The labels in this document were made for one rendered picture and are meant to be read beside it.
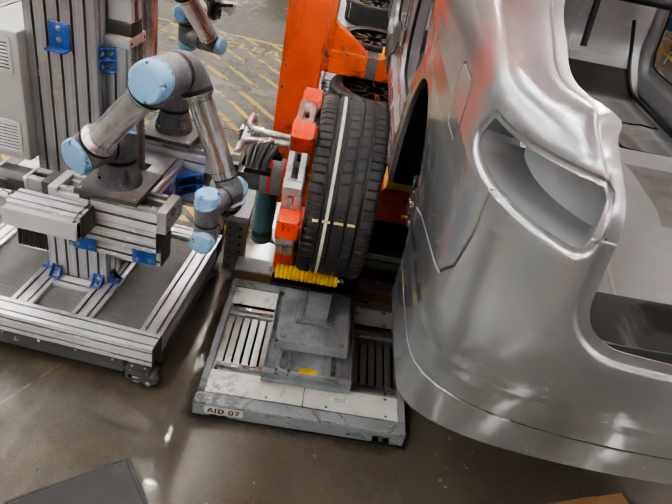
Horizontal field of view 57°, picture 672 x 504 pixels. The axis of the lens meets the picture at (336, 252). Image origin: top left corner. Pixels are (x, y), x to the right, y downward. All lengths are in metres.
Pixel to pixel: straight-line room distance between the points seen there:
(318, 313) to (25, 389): 1.17
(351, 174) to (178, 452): 1.19
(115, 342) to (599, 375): 1.75
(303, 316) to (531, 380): 1.44
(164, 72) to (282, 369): 1.26
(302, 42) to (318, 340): 1.19
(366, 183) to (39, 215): 1.09
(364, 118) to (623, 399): 1.22
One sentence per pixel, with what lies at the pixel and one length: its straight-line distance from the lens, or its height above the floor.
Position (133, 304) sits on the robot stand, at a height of 0.21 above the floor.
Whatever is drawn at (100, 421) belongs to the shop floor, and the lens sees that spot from 2.53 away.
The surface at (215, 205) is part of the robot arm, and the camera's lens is 1.85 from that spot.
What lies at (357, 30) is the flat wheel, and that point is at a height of 0.49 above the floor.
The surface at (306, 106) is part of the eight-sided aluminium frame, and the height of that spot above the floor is 1.11.
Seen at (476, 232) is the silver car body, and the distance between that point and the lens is 1.27.
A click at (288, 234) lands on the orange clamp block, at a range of 2.02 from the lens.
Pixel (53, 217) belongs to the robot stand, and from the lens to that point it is 2.26.
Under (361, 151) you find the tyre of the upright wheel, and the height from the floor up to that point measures 1.11.
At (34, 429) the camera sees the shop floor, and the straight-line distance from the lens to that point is 2.55.
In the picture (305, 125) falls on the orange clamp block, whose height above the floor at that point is 1.15.
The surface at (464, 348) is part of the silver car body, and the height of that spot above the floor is 1.07.
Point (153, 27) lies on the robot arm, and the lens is 2.60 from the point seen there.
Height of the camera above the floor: 1.94
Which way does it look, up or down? 34 degrees down
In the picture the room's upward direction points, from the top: 12 degrees clockwise
